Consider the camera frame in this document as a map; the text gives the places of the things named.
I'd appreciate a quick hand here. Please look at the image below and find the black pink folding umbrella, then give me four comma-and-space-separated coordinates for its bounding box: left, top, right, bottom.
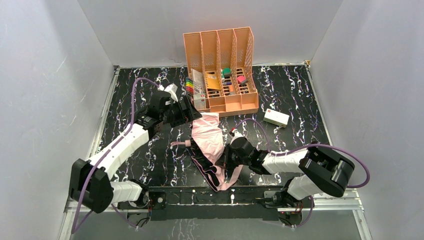
170, 112, 243, 192

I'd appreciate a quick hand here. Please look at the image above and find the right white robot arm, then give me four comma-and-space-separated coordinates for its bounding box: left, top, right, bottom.
224, 136, 355, 200

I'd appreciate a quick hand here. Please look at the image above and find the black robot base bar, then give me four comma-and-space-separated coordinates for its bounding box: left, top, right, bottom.
149, 186, 283, 221

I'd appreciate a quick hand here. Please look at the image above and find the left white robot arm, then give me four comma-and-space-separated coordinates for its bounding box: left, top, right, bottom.
68, 90, 202, 213

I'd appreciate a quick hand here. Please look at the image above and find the white red box in organizer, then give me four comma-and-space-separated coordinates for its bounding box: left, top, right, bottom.
193, 93, 208, 111

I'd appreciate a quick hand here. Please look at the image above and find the yellow spiral notebook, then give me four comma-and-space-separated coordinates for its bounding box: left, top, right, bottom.
205, 73, 221, 91

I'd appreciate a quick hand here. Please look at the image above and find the white green small box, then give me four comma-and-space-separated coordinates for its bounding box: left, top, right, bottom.
263, 108, 290, 128

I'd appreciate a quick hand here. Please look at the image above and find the green white eraser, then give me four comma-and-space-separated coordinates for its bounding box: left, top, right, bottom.
221, 67, 232, 79

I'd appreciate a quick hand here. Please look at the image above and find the pink grey eraser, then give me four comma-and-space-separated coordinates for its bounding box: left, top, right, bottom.
236, 75, 248, 85

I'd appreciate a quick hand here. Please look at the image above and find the orange plastic desk organizer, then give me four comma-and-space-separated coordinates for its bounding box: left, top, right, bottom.
183, 27, 259, 117

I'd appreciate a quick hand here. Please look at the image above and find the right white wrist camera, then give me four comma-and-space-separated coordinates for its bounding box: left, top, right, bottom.
229, 128, 244, 143

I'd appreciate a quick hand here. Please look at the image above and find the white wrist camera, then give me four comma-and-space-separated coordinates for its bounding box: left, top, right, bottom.
157, 83, 179, 102
229, 128, 244, 143

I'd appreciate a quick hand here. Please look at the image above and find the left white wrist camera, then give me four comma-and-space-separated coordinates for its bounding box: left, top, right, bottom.
157, 83, 179, 102

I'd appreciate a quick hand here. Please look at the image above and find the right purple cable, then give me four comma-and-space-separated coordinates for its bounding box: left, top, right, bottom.
231, 118, 371, 229

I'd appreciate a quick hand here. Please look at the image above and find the purple cable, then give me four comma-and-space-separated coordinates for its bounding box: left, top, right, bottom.
71, 77, 163, 235
231, 118, 371, 229

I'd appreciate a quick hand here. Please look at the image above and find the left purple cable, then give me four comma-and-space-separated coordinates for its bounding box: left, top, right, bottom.
71, 77, 163, 235

